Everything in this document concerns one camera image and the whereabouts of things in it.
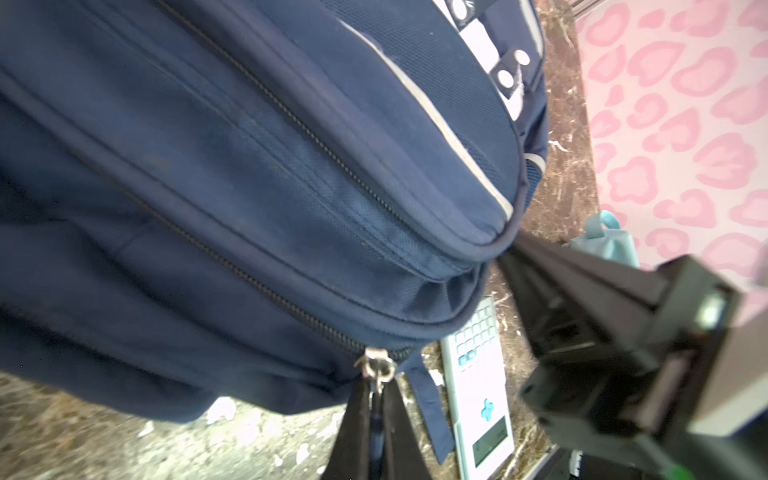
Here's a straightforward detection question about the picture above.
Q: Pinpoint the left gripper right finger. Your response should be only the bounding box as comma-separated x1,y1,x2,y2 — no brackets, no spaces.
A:
383,380,432,480

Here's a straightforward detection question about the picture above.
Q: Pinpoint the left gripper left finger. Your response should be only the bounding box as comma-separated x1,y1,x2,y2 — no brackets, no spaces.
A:
321,378,371,480

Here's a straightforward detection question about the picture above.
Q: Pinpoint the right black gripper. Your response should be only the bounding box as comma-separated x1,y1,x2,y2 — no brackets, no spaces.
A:
499,233,767,479

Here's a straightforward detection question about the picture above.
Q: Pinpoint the navy blue student backpack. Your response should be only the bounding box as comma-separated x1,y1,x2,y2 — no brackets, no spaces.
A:
1,1,549,460

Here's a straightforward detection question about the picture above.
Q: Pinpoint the teal pencil pouch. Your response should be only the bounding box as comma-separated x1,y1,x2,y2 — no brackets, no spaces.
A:
567,211,640,268

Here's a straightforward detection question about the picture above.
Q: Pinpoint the light green calculator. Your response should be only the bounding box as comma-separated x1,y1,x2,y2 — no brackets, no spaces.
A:
440,296,514,480

